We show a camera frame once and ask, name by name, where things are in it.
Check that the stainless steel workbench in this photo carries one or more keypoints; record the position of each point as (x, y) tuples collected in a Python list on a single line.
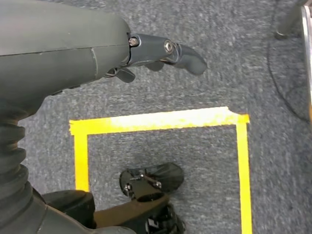
[(290, 19)]

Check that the yellow floor tape square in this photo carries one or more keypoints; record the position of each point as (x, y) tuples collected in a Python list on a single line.
[(156, 121)]

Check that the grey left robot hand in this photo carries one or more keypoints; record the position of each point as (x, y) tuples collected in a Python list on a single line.
[(48, 42)]

